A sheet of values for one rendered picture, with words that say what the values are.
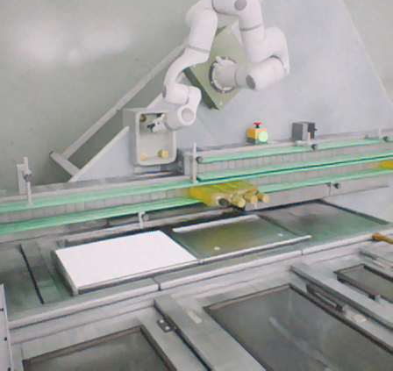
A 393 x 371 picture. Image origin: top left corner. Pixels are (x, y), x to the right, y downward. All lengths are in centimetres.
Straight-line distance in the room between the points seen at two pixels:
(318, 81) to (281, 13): 41
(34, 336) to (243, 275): 64
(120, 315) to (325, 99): 162
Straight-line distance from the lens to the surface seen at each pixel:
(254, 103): 218
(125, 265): 149
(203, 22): 157
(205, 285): 141
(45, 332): 128
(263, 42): 168
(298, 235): 175
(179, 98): 159
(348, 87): 258
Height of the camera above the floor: 252
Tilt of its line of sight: 59 degrees down
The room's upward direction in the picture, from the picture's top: 113 degrees clockwise
